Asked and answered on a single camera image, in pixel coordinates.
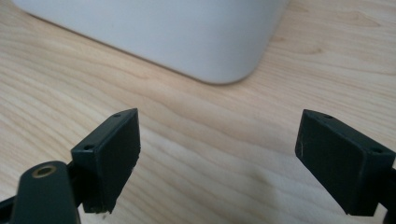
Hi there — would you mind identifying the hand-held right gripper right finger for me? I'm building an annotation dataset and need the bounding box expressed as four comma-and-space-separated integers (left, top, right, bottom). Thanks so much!
294, 108, 396, 217

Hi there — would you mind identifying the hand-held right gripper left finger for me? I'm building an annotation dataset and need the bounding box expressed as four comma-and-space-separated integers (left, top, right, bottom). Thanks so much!
70, 107, 142, 216

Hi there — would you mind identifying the white plastic bin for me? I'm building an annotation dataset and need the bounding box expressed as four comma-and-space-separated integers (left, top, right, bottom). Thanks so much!
10, 0, 290, 86

